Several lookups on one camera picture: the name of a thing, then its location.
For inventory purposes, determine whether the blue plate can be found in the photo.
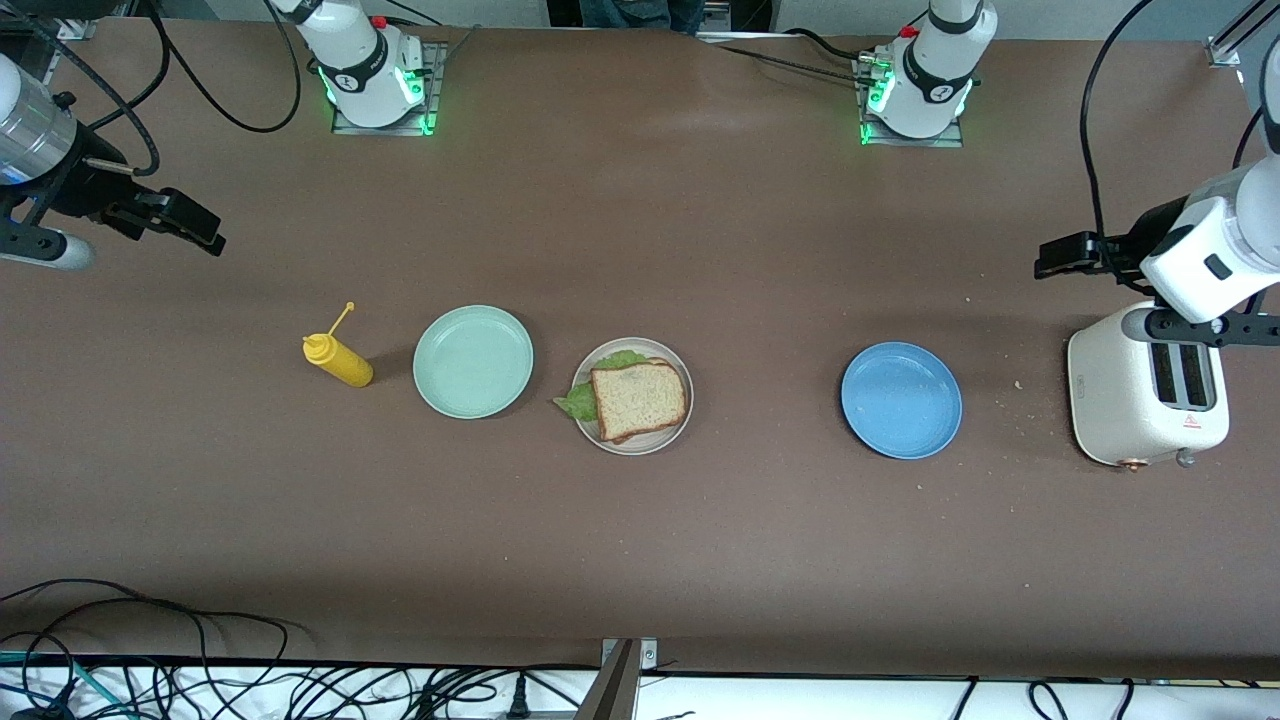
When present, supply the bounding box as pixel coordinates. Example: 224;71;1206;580
840;342;963;461

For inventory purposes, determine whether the green lettuce leaf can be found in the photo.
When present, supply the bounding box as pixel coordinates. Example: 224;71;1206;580
553;348;649;424

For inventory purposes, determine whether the aluminium frame profile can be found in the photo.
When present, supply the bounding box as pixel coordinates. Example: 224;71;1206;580
1205;0;1280;69

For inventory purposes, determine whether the mint green plate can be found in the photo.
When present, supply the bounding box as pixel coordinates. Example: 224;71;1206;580
412;305;535;420

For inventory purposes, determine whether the yellow mustard squeeze bottle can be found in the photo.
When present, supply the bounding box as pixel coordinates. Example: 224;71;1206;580
302;301;375;389

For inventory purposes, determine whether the teal cable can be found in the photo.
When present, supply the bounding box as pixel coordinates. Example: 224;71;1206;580
0;650;136;720

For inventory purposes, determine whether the beige plate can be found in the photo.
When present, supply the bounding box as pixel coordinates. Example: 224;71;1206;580
572;337;694;457

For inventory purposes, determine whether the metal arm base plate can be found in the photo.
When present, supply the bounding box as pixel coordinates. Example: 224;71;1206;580
330;40;448;137
852;55;966;149

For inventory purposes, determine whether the person standing behind table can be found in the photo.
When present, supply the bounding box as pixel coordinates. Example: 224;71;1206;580
545;0;776;33

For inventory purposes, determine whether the black braided cable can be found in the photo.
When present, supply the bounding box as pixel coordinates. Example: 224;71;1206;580
715;28;873;86

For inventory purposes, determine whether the white toaster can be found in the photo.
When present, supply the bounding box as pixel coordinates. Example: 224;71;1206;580
1066;300;1233;471

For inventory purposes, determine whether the black looping cable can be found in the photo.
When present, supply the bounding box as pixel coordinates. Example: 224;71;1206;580
0;578;291;720

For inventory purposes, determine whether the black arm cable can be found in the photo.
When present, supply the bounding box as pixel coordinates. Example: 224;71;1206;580
1080;0;1266;266
0;0;303;179

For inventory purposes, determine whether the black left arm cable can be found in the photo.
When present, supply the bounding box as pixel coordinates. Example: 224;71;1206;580
1080;0;1266;266

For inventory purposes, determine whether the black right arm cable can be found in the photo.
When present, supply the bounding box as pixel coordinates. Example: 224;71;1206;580
0;0;303;179

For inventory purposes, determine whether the grey metal table bracket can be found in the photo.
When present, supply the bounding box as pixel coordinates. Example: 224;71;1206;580
575;637;661;720

